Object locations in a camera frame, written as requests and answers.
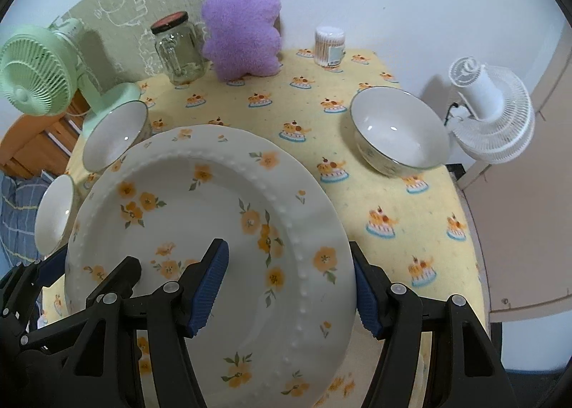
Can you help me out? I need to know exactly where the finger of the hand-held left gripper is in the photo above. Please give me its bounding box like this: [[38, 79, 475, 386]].
[[36, 251, 67, 290], [86, 256, 143, 304]]

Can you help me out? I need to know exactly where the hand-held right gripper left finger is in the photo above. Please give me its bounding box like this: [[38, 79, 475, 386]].
[[49, 238, 231, 408]]

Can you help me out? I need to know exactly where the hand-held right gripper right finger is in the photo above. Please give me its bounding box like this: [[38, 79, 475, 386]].
[[349, 241, 512, 408]]

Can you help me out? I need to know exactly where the white bowl with silver rim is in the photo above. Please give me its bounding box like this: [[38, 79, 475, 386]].
[[82, 99, 149, 173], [34, 173, 80, 257]]

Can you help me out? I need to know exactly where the white plate with yellow flowers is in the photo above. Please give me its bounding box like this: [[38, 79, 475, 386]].
[[64, 124, 358, 408]]

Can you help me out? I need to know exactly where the blue plaid pillow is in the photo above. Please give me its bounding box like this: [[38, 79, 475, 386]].
[[0, 169, 56, 266]]

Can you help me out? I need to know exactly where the yellow printed tablecloth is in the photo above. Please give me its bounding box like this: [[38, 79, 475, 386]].
[[38, 48, 485, 408]]

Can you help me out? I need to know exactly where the large white bowl silver rim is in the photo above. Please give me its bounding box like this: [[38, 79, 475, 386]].
[[349, 86, 449, 179]]

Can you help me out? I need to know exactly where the beige door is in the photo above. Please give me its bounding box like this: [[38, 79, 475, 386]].
[[456, 26, 572, 324]]

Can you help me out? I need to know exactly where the green desk fan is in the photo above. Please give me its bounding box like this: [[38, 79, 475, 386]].
[[0, 17, 143, 137]]

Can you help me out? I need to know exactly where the glass jar with red lid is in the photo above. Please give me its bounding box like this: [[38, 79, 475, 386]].
[[151, 11, 208, 87]]

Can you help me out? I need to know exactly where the white desk fan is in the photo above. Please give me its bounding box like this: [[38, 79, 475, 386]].
[[448, 56, 536, 163]]

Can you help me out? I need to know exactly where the cotton swab container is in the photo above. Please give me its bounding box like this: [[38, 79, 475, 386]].
[[314, 26, 347, 68]]

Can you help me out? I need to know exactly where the purple plush toy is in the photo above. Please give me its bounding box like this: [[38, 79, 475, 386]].
[[200, 0, 283, 82]]

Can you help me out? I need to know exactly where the orange wooden bed frame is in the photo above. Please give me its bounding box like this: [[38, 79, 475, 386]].
[[0, 90, 90, 178]]

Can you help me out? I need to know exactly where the black fan cable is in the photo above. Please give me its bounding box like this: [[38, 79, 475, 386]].
[[442, 102, 468, 125]]

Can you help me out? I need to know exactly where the green patterned wall mat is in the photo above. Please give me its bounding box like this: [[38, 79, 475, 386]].
[[58, 0, 280, 80]]

